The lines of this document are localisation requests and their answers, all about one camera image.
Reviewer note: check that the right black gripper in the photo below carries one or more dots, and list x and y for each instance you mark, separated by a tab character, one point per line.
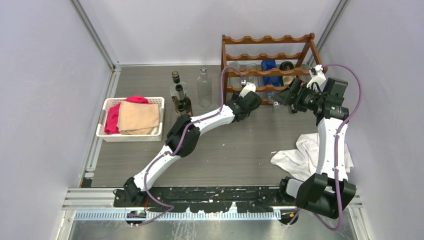
297	87

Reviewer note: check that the green wine bottle front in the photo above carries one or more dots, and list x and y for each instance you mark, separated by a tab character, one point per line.
182	110

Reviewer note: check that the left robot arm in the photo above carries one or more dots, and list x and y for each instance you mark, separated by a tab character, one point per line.
183	138

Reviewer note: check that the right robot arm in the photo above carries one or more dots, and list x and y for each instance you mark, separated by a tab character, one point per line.
327	192

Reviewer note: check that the wooden wine rack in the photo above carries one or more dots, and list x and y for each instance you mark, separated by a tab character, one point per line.
308	45

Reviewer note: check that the tall clear glass bottle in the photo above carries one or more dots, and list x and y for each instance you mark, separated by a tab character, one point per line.
204	88

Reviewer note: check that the clear whisky bottle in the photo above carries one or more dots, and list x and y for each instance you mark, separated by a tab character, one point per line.
177	81

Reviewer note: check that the white cloth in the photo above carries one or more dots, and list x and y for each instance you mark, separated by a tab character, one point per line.
314	153

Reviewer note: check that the white plastic basket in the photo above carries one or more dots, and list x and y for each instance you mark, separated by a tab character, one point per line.
111	102

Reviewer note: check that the beige folded cloth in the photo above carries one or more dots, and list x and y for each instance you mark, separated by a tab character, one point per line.
138	118

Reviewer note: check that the red cloth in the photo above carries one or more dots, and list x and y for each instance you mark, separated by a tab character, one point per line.
111	123

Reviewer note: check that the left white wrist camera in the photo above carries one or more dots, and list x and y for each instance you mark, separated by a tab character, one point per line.
247	87

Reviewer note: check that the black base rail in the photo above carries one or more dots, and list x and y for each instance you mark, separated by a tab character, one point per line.
208	199

